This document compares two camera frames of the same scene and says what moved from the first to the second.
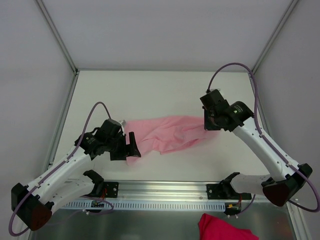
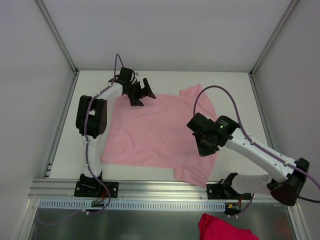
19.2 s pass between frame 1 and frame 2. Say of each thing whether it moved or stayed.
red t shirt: stayed
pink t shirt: moved
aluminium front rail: stayed
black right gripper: moved
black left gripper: moved
